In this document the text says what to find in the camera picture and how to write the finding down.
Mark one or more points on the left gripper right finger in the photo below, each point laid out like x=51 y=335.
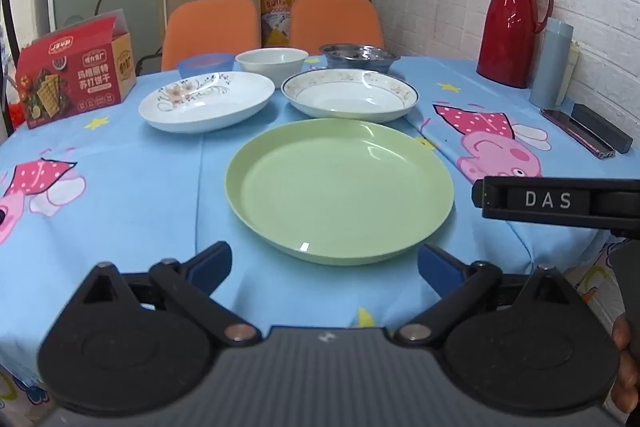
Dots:
x=525 y=344

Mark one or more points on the orange chair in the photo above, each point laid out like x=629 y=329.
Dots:
x=210 y=26
x=317 y=23

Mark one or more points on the red thermos jug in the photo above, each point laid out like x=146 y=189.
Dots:
x=509 y=39

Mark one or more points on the white gold-rimmed plate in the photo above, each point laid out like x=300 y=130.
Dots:
x=350 y=94

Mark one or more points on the black rectangular case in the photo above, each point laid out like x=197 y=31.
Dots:
x=604 y=129

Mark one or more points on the yellow snack bag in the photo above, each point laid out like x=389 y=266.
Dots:
x=275 y=17

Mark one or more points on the right orange chair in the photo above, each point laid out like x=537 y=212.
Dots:
x=317 y=23

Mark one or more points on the grey-blue tumbler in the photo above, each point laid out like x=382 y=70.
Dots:
x=549 y=80

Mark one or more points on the green plastic plate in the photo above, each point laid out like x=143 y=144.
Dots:
x=339 y=192

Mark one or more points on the smartphone with pink edge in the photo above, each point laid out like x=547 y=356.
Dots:
x=579 y=133

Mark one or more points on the white ceramic bowl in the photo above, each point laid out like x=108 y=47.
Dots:
x=277 y=64

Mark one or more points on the person's right hand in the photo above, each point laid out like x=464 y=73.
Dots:
x=625 y=393

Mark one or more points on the white floral plate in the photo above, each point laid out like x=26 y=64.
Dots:
x=206 y=103

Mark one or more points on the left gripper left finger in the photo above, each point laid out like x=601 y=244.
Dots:
x=131 y=343

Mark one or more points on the blue plastic bowl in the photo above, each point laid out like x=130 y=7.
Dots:
x=205 y=64

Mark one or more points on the stainless steel bowl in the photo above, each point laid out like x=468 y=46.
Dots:
x=358 y=56

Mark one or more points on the left orange chair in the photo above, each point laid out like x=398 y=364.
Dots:
x=210 y=26

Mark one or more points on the red cracker box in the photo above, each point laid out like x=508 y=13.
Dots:
x=76 y=70

